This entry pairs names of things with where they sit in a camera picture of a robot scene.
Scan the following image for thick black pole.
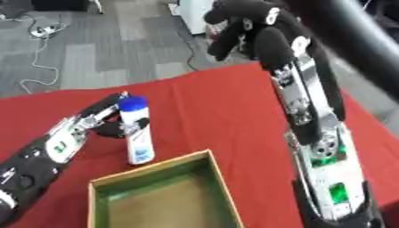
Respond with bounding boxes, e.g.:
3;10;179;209
289;0;399;103

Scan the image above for black case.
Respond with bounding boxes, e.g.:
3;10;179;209
29;0;91;12

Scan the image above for white cable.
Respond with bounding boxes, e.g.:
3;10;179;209
17;12;70;94

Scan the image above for white bottle with blue cap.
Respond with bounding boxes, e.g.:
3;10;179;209
117;94;158;166

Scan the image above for white power strip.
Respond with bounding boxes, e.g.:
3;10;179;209
29;26;69;39

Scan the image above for white cabinet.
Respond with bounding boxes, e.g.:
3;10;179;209
168;0;216;36

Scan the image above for cardboard box with green inside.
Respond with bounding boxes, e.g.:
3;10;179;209
85;149;247;228

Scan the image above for black cable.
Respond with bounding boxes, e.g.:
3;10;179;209
175;29;203;73

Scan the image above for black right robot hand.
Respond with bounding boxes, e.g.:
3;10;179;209
202;0;348;146

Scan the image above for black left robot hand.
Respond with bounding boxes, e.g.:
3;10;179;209
76;91;153;140

